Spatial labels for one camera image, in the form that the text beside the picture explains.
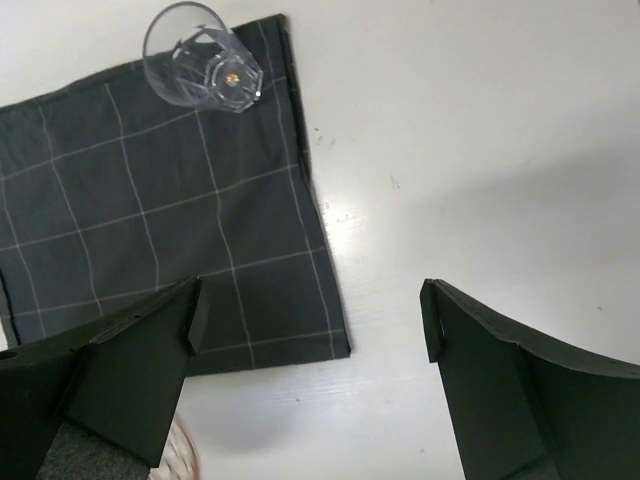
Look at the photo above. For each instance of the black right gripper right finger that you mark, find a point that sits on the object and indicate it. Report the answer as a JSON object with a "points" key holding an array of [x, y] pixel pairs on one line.
{"points": [[523, 404]]}

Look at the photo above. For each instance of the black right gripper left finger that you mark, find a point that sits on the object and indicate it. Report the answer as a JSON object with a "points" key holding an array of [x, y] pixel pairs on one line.
{"points": [[98, 401]]}

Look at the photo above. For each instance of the floral patterned ceramic plate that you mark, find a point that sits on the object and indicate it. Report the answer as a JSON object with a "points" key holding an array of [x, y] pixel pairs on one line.
{"points": [[180, 459]]}

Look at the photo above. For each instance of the dark grey checked cloth napkin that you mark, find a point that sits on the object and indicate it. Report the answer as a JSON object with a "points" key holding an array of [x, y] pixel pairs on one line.
{"points": [[109, 193]]}

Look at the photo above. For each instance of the clear drinking glass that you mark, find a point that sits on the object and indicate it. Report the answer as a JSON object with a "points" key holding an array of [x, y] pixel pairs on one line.
{"points": [[192, 59]]}

